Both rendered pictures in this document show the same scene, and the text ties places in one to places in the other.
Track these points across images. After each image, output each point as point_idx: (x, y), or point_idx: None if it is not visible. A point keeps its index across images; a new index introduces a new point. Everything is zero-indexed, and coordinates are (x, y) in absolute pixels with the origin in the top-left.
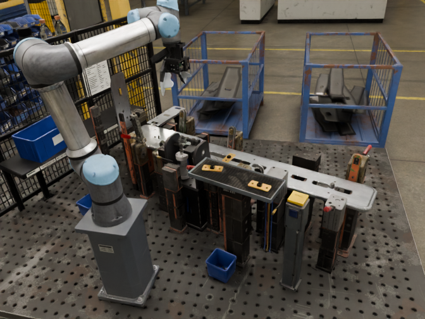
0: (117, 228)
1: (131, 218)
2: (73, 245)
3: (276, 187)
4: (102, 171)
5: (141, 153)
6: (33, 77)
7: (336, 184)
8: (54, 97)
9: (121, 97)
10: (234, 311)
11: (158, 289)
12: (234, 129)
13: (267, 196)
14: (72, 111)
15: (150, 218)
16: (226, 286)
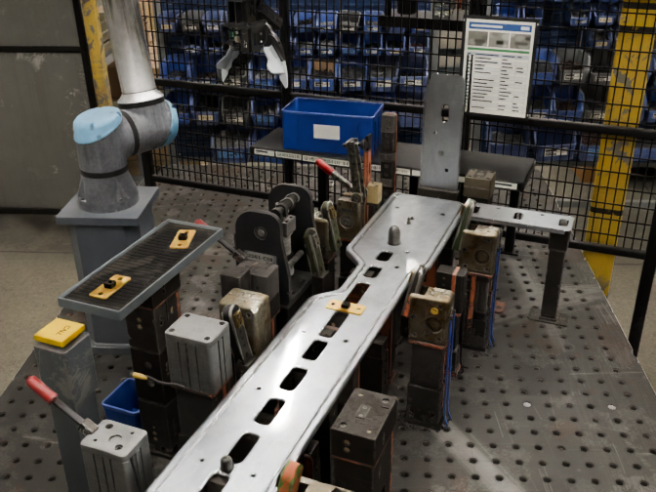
0: (73, 210)
1: (94, 214)
2: (213, 268)
3: (100, 305)
4: (78, 121)
5: (344, 218)
6: None
7: (239, 477)
8: (103, 7)
9: (445, 124)
10: (46, 449)
11: (111, 361)
12: (415, 273)
13: (72, 297)
14: (118, 35)
15: None
16: None
